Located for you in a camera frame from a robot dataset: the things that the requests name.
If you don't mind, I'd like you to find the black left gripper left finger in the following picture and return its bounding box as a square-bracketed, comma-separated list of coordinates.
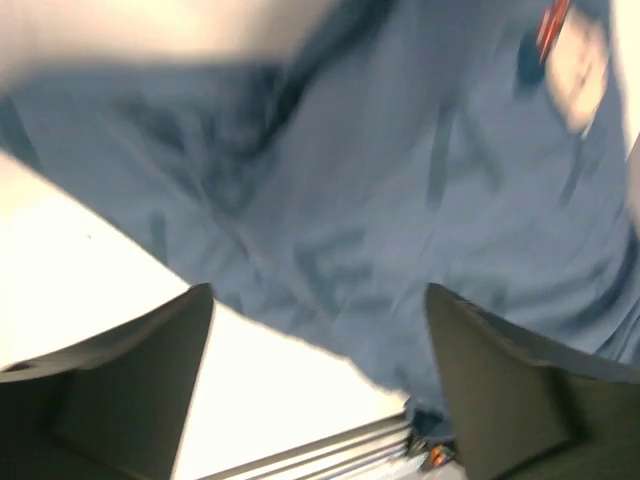
[1, 284, 214, 479]

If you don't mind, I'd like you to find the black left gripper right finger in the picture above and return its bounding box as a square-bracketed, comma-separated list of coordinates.
[425, 283, 639, 479]

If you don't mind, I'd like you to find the blue cartoon print pillowcase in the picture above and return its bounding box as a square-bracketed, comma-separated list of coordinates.
[1, 1, 639, 419]

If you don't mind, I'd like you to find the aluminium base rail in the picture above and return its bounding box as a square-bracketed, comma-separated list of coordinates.
[208, 414, 427, 480]

